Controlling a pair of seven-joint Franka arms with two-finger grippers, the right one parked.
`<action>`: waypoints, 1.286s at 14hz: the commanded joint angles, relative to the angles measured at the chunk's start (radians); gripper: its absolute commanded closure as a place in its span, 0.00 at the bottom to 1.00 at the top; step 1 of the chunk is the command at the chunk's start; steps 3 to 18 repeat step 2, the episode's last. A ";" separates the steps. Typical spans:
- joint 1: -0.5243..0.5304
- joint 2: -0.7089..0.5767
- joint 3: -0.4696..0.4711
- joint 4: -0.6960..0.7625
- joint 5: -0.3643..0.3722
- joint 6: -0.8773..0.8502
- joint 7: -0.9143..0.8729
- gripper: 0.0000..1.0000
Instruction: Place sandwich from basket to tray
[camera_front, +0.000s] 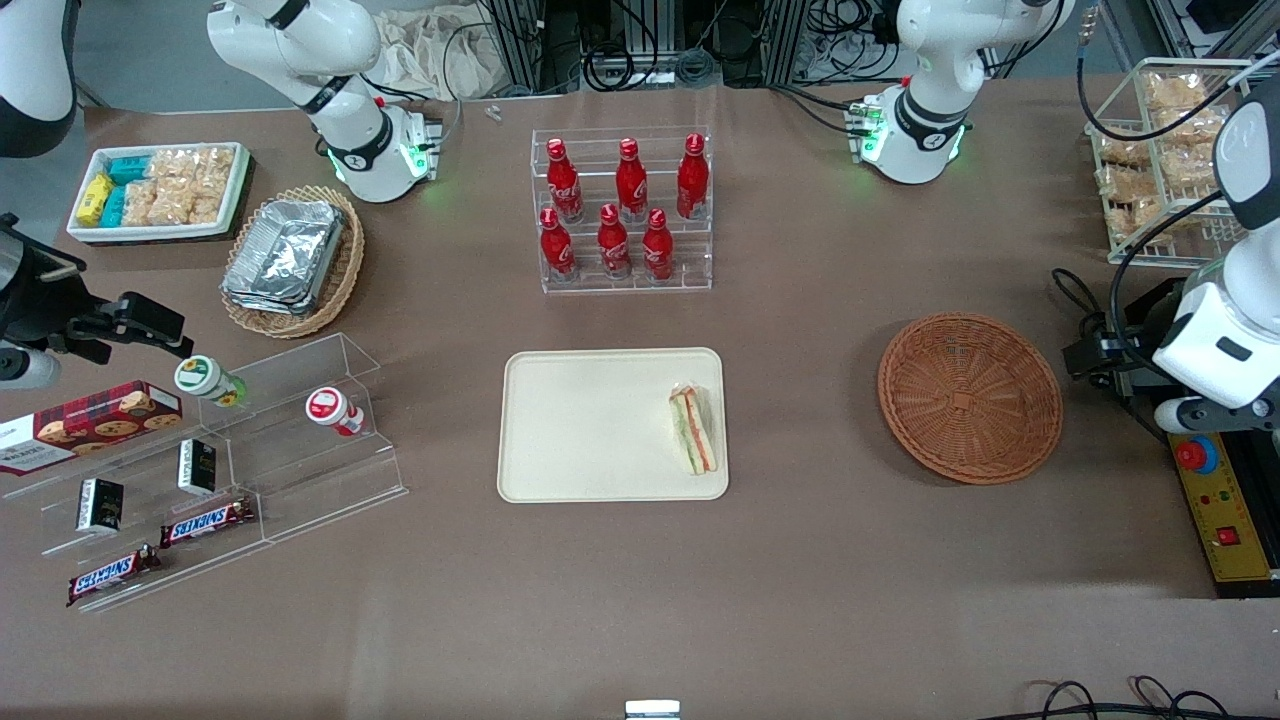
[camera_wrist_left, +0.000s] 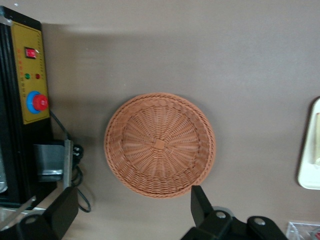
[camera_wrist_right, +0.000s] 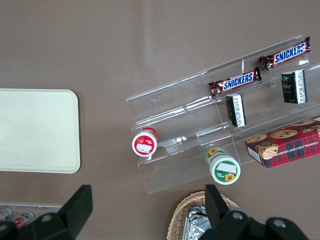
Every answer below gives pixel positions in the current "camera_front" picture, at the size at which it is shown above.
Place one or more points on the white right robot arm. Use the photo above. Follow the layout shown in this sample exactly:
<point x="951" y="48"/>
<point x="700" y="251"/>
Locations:
<point x="330" y="50"/>

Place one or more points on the aluminium foil tray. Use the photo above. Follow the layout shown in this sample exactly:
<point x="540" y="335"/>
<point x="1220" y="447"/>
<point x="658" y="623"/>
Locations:
<point x="285" y="250"/>

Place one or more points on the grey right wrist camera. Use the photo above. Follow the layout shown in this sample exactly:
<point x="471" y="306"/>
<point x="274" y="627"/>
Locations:
<point x="25" y="368"/>

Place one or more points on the clear acrylic stepped shelf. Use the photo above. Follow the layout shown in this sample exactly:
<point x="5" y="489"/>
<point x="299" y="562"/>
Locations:
<point x="150" y="560"/>
<point x="320" y="480"/>

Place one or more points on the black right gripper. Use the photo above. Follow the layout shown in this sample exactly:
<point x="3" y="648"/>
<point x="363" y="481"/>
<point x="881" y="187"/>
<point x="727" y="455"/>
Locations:
<point x="35" y="300"/>

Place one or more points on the beige cloth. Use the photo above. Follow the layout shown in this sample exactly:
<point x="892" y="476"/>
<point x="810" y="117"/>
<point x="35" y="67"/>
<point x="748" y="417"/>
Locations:
<point x="430" y="50"/>

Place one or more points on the clear rice cracker bag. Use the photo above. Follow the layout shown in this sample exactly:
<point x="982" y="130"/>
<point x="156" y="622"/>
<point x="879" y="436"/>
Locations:
<point x="170" y="166"/>
<point x="140" y="203"/>
<point x="175" y="203"/>
<point x="208" y="205"/>
<point x="215" y="168"/>

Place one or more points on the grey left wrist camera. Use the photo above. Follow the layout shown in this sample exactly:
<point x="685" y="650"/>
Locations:
<point x="1183" y="414"/>

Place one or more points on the teal snack pack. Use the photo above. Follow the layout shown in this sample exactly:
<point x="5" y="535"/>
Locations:
<point x="114" y="207"/>
<point x="128" y="168"/>

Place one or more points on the fried snack bag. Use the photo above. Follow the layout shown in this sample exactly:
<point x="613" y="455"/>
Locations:
<point x="1125" y="150"/>
<point x="1175" y="95"/>
<point x="1130" y="190"/>
<point x="1190" y="160"/>

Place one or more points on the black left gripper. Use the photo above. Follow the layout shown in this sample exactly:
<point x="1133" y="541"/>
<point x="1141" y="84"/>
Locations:
<point x="1142" y="337"/>

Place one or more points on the green lid cup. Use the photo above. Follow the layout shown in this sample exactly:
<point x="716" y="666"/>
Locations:
<point x="200" y="378"/>

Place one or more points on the triangle sandwich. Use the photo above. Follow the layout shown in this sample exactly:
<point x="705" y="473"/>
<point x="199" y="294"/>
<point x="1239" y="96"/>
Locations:
<point x="695" y="430"/>

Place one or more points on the cream plastic tray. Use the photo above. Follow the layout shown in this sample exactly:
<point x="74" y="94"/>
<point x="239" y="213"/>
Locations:
<point x="590" y="425"/>

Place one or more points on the oval tan wicker basket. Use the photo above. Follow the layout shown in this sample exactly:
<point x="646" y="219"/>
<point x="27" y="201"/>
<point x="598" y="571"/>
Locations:
<point x="345" y="270"/>

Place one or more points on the yellow emergency stop box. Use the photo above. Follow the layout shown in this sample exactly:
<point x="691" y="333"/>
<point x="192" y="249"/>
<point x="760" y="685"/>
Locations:
<point x="1225" y="530"/>

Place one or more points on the yellow snack pack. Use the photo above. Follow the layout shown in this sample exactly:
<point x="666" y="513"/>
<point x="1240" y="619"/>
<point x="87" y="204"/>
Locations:
<point x="93" y="200"/>

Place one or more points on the small black box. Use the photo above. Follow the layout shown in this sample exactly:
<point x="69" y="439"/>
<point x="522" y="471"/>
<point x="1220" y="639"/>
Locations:
<point x="197" y="467"/>
<point x="100" y="505"/>

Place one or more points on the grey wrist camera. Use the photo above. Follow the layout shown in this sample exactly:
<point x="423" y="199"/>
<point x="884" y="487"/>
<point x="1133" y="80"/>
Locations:
<point x="1183" y="414"/>
<point x="25" y="368"/>

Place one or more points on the red tartan cookie box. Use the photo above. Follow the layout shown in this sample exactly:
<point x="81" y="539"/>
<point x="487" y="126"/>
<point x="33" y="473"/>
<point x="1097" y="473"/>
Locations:
<point x="90" y="425"/>

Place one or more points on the round brown wicker basket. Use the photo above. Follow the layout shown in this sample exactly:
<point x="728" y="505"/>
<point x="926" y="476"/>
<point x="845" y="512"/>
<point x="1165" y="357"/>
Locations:
<point x="970" y="400"/>

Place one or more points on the snickers chocolate bar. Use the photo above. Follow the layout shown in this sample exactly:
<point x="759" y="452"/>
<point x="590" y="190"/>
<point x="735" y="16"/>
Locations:
<point x="205" y="522"/>
<point x="110" y="575"/>

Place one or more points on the aluminium frame post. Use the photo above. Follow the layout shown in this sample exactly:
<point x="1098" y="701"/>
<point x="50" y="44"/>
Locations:
<point x="795" y="40"/>
<point x="520" y="45"/>

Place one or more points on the red cola bottle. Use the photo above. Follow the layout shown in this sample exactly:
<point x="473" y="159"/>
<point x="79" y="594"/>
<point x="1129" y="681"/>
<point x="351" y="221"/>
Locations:
<point x="614" y="245"/>
<point x="564" y="185"/>
<point x="692" y="180"/>
<point x="557" y="250"/>
<point x="631" y="185"/>
<point x="657" y="250"/>

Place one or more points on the white plastic snack bin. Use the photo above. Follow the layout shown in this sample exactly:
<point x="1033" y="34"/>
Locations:
<point x="80" y="232"/>

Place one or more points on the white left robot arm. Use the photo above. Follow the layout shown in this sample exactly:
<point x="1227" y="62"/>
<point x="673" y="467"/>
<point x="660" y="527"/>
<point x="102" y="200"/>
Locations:
<point x="935" y="60"/>

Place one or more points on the clear acrylic bottle rack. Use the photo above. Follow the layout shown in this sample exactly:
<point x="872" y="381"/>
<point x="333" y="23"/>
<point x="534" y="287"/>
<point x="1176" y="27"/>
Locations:
<point x="690" y="270"/>

